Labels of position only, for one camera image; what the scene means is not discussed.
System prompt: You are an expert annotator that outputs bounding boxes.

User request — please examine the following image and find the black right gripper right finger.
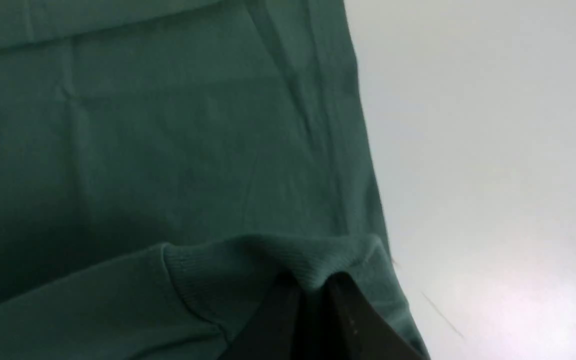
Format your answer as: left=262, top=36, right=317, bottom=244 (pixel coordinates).
left=322, top=272, right=425, bottom=360

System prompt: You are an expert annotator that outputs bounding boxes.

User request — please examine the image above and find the green long sleeve shirt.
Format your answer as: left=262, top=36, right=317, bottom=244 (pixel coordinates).
left=0, top=0, right=429, bottom=360

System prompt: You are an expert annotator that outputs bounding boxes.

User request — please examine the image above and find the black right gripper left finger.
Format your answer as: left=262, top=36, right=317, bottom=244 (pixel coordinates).
left=219, top=273, right=303, bottom=360

